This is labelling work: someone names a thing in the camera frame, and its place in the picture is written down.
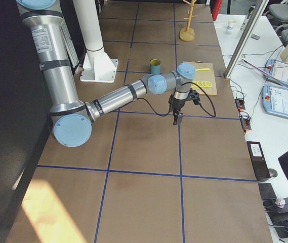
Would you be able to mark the lemon slice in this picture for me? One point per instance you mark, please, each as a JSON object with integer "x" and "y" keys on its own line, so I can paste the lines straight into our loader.
{"x": 196, "y": 83}
{"x": 204, "y": 84}
{"x": 209, "y": 84}
{"x": 200, "y": 83}

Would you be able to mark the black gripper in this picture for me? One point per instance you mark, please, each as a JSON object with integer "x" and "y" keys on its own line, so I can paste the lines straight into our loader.
{"x": 177, "y": 104}

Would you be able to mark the orange black adapter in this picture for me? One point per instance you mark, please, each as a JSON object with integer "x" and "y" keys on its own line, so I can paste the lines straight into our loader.
{"x": 245, "y": 120}
{"x": 240, "y": 104}

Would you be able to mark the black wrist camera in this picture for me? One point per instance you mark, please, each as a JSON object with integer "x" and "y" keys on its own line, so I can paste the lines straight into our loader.
{"x": 194, "y": 97}

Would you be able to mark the teach pendant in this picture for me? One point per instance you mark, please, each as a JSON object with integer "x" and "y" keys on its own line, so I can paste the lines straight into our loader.
{"x": 275, "y": 100}
{"x": 278, "y": 69}

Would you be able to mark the teal mug yellow inside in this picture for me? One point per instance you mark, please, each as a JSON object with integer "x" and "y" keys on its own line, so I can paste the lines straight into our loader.
{"x": 155, "y": 65}

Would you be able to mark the orange black adapter far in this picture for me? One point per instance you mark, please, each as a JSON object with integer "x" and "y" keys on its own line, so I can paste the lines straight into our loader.
{"x": 240, "y": 104}

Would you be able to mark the far teach pendant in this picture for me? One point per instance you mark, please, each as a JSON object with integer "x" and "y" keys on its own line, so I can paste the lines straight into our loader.
{"x": 278, "y": 69}

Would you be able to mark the near teach pendant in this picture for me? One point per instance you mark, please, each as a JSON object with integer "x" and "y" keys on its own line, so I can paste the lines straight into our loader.
{"x": 275, "y": 100}

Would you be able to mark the yellow plastic knife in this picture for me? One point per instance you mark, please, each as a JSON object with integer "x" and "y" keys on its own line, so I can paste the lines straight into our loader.
{"x": 202, "y": 69}

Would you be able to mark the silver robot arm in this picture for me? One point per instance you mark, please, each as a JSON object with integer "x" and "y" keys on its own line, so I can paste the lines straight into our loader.
{"x": 72, "y": 118}

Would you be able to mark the paper cup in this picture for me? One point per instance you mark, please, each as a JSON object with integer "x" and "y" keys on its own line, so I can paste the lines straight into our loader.
{"x": 230, "y": 25}

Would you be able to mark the wooden cutting board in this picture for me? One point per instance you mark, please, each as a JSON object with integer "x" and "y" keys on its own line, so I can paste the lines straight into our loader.
{"x": 205, "y": 76}

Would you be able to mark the orange black adapter near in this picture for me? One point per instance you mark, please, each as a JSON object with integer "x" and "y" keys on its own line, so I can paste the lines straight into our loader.
{"x": 245, "y": 120}

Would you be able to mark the aluminium frame post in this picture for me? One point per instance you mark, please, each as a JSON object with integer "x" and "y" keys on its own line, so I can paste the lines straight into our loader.
{"x": 251, "y": 24}

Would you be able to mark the grey office chair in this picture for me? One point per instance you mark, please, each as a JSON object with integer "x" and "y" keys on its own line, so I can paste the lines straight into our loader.
{"x": 280, "y": 13}

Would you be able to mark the wooden cup rack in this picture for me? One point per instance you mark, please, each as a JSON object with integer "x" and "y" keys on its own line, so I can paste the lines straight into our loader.
{"x": 187, "y": 34}

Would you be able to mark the white pillar with base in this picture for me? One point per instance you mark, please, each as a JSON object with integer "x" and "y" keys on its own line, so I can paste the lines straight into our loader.
{"x": 98, "y": 66}

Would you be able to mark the black box white label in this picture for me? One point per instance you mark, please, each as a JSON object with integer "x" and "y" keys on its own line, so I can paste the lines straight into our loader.
{"x": 258, "y": 161}

